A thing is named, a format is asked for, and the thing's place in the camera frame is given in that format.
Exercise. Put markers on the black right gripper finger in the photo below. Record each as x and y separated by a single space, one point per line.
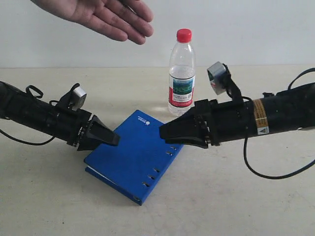
183 129
202 145

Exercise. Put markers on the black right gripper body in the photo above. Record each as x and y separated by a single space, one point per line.
216 123

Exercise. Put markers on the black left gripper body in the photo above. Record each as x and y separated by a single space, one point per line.
71 126

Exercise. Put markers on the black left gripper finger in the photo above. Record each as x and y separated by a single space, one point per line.
98 133
88 145

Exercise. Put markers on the blue ring binder notebook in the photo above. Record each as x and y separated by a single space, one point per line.
135 166

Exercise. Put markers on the clear water bottle red cap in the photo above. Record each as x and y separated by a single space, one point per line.
182 72

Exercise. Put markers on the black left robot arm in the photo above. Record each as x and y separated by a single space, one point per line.
27 108

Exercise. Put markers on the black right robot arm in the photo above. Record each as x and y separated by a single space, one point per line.
287 110

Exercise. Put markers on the person's open hand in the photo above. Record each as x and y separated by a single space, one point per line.
119 20

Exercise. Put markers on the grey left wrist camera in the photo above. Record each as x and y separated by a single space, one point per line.
77 97

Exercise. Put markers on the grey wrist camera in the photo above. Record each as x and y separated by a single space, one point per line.
217 74
77 97

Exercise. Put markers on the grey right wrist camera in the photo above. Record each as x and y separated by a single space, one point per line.
217 74

